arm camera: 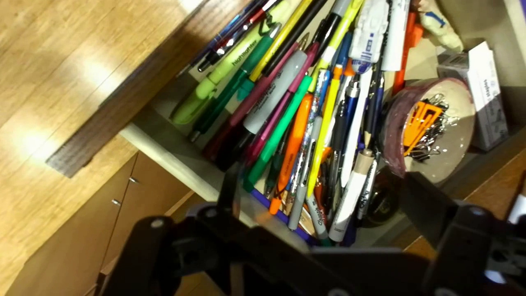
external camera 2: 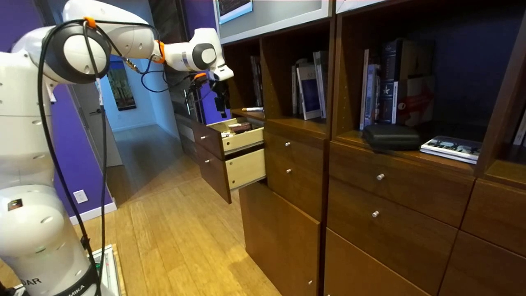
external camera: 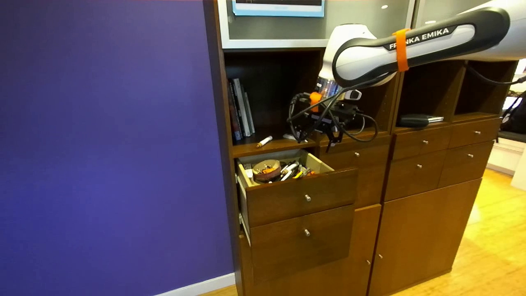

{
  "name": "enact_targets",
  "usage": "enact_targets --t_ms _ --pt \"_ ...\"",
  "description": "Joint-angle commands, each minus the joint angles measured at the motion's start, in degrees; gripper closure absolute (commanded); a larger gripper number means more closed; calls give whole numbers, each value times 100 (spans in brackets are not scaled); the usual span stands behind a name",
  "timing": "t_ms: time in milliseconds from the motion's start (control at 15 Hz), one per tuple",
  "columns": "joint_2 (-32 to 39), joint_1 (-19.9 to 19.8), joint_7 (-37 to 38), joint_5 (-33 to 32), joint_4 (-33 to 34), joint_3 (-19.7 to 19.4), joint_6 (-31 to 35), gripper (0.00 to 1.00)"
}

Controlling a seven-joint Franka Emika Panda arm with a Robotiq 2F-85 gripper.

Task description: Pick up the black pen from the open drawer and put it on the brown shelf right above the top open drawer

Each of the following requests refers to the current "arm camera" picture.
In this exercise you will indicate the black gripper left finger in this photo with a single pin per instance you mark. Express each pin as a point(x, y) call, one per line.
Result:
point(165, 251)

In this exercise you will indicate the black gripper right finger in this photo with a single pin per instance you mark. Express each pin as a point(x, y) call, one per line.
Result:
point(483, 251)

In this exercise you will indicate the brown wooden shelf cabinet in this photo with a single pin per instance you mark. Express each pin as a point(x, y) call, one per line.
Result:
point(83, 246)

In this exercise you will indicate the maroon pen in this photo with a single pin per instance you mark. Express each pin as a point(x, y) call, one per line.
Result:
point(225, 135)

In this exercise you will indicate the magenta pen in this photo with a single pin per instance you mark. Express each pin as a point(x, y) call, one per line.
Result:
point(262, 136)

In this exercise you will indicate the bright green pen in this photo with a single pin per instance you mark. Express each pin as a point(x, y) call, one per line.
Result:
point(274, 143)

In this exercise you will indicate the shallow brown drawer with pens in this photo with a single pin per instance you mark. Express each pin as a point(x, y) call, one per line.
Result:
point(138, 92)

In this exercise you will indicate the long white pen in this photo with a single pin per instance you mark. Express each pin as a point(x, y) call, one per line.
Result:
point(356, 125)

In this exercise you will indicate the navy pen silver bands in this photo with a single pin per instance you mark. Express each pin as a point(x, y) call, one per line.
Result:
point(341, 125)

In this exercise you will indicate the yellow pen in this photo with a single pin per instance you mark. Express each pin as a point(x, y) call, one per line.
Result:
point(323, 131)

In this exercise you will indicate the thin orange pen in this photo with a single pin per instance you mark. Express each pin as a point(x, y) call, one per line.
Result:
point(409, 46)

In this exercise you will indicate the dark blue pen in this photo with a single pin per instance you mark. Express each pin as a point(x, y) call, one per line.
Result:
point(228, 38)

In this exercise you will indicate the short white pen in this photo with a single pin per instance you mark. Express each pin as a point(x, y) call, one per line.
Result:
point(396, 33)

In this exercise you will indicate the red pen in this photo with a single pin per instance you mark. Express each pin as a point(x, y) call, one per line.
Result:
point(248, 24)

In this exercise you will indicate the slim black pen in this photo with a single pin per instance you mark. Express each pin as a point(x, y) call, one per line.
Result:
point(299, 41)

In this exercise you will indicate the cream bowl maroon rim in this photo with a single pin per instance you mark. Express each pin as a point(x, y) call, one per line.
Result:
point(458, 136)

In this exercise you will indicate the metal binder clip pile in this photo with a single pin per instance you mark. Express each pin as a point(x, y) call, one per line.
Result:
point(437, 140)

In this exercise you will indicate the purple organizer tray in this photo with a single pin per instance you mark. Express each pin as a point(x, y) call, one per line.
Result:
point(285, 222)

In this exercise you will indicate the white marker tan cap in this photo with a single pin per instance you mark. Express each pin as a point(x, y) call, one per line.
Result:
point(351, 202)

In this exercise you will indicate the orange plastic clip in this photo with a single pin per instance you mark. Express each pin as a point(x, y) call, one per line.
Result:
point(424, 123)

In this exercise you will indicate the grey and white small box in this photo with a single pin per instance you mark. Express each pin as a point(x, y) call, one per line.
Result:
point(488, 103)

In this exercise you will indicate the grey marker green cap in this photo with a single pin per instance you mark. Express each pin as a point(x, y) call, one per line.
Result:
point(317, 215)

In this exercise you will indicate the dark green marker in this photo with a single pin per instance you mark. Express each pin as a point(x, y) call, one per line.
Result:
point(238, 87)

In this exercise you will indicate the lime green highlighter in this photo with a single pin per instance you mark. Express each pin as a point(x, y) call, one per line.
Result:
point(220, 74)

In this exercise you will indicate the grey Sharpie marker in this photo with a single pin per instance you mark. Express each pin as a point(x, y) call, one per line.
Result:
point(277, 90)

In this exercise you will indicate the cream eraser blue mark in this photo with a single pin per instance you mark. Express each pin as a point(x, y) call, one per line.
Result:
point(442, 29)

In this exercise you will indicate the yellow pencil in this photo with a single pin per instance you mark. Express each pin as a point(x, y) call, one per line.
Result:
point(282, 38)

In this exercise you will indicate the white marker blue print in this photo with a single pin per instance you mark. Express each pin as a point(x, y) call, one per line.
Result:
point(371, 29)

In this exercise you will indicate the yellow-green highlighter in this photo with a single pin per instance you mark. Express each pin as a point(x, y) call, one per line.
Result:
point(346, 26)

